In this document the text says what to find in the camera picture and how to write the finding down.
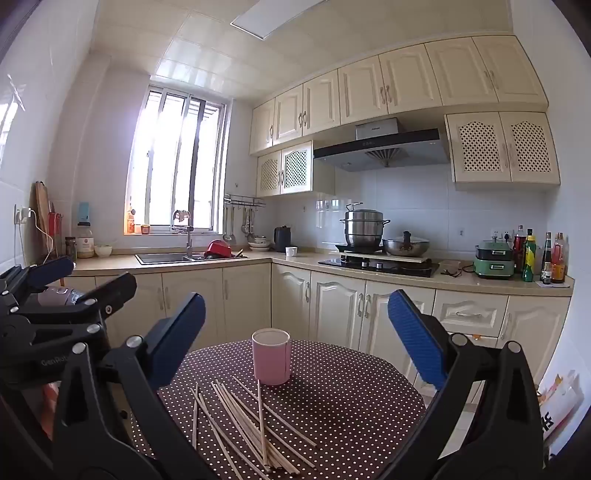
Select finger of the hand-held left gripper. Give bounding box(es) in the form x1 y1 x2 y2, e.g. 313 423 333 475
0 255 76 308
14 272 138 356

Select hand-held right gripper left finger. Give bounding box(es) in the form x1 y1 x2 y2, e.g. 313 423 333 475
52 292 207 480

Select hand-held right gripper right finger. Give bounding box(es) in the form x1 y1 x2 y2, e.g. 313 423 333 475
388 289 544 480

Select pink cup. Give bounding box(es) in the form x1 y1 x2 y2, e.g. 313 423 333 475
252 328 291 386

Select pile of wooden chopsticks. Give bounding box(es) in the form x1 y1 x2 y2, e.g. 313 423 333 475
189 375 319 476

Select brown rice cooker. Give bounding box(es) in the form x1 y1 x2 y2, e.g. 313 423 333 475
37 286 86 308

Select red utensil rack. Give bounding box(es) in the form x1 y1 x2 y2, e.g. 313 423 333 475
47 211 63 259

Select large jar beige contents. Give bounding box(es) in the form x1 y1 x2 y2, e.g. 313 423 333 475
75 222 94 259

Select steel sink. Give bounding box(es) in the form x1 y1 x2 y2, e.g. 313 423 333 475
135 251 247 265

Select wooden cutting board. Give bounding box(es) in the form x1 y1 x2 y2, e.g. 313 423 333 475
34 181 52 241

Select black gas stove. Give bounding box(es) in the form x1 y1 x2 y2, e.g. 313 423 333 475
318 251 439 278

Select light wooden stove board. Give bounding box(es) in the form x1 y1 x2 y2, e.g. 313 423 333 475
344 253 433 265

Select cream base cabinets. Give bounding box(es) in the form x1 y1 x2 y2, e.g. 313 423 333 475
60 258 573 393

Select metal kitchen faucet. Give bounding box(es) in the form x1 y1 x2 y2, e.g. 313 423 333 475
172 209 194 259

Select steel wok with lid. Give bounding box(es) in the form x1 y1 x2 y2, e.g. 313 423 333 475
382 231 431 258

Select brown polka dot tablecloth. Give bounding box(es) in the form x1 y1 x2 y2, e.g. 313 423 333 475
127 339 428 480

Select red pot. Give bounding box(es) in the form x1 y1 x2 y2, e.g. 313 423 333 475
204 239 233 260

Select green electric cooker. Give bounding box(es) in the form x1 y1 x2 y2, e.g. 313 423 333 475
473 237 516 280

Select steel steamer pot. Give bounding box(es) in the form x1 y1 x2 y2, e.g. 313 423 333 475
339 202 391 247

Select beige kitchen countertop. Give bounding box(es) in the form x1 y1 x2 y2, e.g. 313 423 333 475
69 249 575 289

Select dark bottle red label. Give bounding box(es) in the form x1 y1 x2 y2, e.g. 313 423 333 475
513 225 527 274

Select green yellow bottle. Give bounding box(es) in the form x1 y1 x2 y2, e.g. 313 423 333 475
523 229 537 282

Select kitchen window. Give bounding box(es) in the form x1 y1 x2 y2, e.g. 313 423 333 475
124 83 229 236

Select dark sauce bottle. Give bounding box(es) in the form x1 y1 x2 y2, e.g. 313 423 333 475
540 232 553 284

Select red sauce bottle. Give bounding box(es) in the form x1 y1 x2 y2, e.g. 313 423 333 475
551 232 567 284

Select white printed rice bag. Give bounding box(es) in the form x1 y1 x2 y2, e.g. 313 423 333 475
538 371 585 444

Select black range hood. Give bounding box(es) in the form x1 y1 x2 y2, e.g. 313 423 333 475
313 117 451 172

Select cream lattice door cabinet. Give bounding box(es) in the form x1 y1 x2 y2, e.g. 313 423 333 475
444 111 561 190
256 141 335 198

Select ceiling light panel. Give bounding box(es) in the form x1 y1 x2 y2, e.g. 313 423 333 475
230 0 309 41

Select white charger cable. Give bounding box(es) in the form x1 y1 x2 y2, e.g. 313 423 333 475
27 210 55 260

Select metal utensil rail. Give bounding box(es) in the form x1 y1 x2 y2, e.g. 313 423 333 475
224 194 266 208

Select cream wall cabinets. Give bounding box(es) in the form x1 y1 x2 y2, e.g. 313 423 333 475
249 34 550 155

